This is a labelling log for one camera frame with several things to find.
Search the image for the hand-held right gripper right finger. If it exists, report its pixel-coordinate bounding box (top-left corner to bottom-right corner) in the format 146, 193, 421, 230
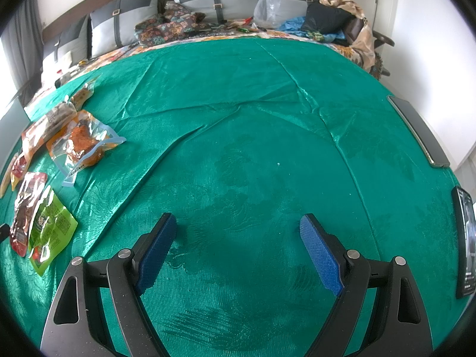
299, 214, 434, 357

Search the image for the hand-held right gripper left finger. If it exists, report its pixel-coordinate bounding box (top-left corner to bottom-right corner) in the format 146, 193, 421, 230
40, 213, 178, 357

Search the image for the green snack packet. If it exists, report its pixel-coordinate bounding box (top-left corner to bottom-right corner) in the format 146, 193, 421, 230
28, 185, 79, 276

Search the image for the green satin blanket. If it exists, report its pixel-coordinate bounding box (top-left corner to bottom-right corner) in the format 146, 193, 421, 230
0, 37, 469, 357

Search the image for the blue-edged orange snack packet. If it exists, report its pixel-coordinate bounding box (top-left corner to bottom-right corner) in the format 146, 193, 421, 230
46, 109, 125, 188

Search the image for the dark red snack packet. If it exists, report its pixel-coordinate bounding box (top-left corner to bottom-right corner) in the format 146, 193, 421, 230
9, 172, 48, 257

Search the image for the black phone with lit screen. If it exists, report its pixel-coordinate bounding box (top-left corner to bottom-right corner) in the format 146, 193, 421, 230
451, 186, 476, 299

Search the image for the dark slim phone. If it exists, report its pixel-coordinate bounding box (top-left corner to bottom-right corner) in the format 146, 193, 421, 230
387, 95, 451, 168

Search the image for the clear packet with brown snack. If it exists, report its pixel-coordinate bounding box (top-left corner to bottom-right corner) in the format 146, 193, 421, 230
69, 76, 101, 110

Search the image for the grey side panel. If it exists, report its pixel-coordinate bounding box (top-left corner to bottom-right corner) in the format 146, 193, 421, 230
0, 98, 30, 172

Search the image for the dark floral cloth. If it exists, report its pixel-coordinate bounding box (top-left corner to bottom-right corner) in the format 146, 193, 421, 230
134, 2, 207, 47

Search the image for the brown chair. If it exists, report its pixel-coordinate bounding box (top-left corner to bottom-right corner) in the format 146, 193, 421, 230
344, 18, 395, 79

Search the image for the beige patterned cloth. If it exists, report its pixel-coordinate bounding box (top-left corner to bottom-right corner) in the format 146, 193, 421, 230
320, 0, 376, 73

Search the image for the blue cloth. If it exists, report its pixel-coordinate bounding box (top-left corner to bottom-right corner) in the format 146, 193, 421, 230
279, 17, 348, 43

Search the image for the black cloth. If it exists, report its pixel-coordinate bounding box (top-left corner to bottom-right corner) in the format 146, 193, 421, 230
300, 2, 354, 34

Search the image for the clear plastic bag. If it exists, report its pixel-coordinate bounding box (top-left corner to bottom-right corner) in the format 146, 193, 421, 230
254, 0, 285, 29

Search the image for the grey curtain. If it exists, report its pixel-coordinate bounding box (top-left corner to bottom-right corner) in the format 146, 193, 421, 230
0, 0, 43, 97

